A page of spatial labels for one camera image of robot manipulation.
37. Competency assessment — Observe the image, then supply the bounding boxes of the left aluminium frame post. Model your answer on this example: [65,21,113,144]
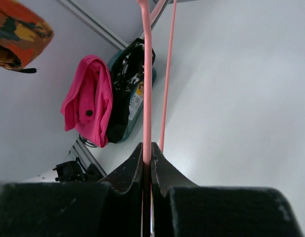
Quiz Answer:
[57,0,171,50]

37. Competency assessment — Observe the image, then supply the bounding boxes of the orange camouflage trousers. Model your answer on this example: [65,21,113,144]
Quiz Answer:
[0,0,54,74]

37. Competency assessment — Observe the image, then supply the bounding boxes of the pink trousers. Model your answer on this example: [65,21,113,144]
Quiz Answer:
[61,55,113,148]

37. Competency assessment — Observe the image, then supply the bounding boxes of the black white patterned garment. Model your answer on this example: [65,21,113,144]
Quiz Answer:
[106,38,145,144]

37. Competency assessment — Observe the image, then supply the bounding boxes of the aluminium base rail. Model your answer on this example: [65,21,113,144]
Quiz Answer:
[67,137,107,177]

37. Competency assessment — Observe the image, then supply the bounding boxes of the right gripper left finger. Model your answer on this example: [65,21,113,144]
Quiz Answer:
[0,144,143,237]

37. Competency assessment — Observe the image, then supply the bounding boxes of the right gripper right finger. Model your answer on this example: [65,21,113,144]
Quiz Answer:
[151,143,303,237]

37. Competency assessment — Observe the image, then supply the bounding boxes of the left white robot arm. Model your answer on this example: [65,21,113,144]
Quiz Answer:
[24,157,107,183]

